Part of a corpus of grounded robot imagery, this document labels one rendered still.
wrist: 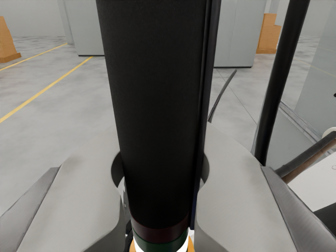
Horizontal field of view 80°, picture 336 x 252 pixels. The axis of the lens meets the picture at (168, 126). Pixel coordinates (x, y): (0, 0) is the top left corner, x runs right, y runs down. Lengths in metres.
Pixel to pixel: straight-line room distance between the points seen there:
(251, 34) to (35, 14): 11.29
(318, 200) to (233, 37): 5.46
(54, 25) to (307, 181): 13.55
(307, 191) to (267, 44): 7.94
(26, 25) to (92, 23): 7.37
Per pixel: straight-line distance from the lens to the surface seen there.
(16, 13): 14.60
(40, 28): 14.09
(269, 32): 8.28
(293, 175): 0.28
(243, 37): 5.91
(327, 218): 0.28
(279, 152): 1.47
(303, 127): 1.25
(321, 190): 0.53
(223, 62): 5.90
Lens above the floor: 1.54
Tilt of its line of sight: 31 degrees down
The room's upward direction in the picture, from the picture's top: straight up
